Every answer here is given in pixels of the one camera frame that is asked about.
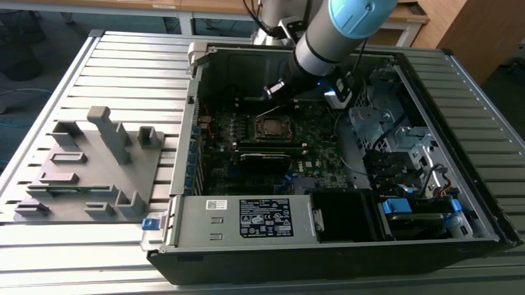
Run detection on metal socket cover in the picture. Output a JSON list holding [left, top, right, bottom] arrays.
[[253, 116, 296, 141]]

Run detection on silver CPU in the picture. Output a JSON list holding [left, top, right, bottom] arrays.
[[261, 119, 288, 136]]

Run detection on CPU socket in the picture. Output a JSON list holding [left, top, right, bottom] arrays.
[[252, 114, 299, 144]]

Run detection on silver metal disk bay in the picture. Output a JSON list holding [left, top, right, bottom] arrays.
[[347, 60, 442, 162]]

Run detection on green motherboard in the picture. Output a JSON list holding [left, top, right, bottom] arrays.
[[195, 100, 360, 196]]

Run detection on black graphics card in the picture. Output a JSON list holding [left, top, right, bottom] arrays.
[[239, 152, 292, 173]]

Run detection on grey chipset heatsink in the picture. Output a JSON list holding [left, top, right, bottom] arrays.
[[291, 176, 317, 191]]

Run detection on wooden desk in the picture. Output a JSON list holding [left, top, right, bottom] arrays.
[[179, 0, 430, 47], [0, 0, 193, 34]]

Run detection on blue disk carrier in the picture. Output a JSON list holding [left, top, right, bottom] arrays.
[[379, 197, 412, 214]]

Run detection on wooden cabinet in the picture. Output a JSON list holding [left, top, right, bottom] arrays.
[[411, 0, 525, 87]]

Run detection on silver power supply unit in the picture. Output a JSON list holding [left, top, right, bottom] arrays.
[[165, 194, 324, 248]]

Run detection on black hard disk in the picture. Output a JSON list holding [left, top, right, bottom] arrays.
[[384, 213, 447, 241]]

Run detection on grey parts rack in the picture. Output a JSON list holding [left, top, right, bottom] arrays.
[[13, 106, 165, 222]]

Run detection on black PC case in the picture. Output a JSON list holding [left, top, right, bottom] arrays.
[[138, 41, 523, 285]]

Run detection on green RAM stick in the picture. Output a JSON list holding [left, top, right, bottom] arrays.
[[45, 186, 110, 194]]

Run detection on black office chair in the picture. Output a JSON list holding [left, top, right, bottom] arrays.
[[0, 9, 46, 82]]

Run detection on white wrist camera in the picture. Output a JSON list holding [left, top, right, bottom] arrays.
[[321, 76, 354, 109]]

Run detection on grey case latch handle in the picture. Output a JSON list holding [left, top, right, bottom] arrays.
[[185, 42, 209, 68]]

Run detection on black power cable bundle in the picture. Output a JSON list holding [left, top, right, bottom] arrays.
[[362, 150, 411, 188]]

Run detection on coloured power wires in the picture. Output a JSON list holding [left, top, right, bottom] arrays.
[[432, 181, 454, 197]]

